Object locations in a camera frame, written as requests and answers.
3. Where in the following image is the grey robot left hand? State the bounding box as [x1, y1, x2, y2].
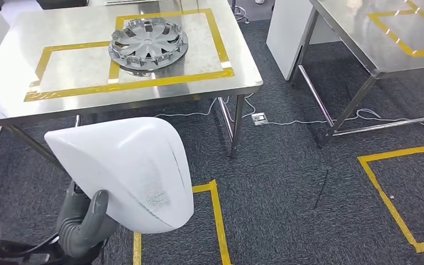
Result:
[60, 182, 119, 258]

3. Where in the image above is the white plastic shell part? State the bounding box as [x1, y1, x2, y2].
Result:
[44, 116, 194, 234]

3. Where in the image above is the stainless steel workbench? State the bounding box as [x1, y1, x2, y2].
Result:
[289, 0, 424, 148]
[0, 0, 264, 198]

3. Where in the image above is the silver wheel hub cap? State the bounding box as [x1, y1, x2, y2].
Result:
[108, 17, 189, 76]

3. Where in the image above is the metal floor socket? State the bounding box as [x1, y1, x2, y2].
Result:
[251, 112, 268, 126]

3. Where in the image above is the chrome stool base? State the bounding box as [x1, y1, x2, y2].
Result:
[230, 0, 250, 24]

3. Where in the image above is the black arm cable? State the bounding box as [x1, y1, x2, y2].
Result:
[0, 234, 59, 265]

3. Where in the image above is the white floor cable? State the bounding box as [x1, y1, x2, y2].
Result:
[155, 93, 424, 128]

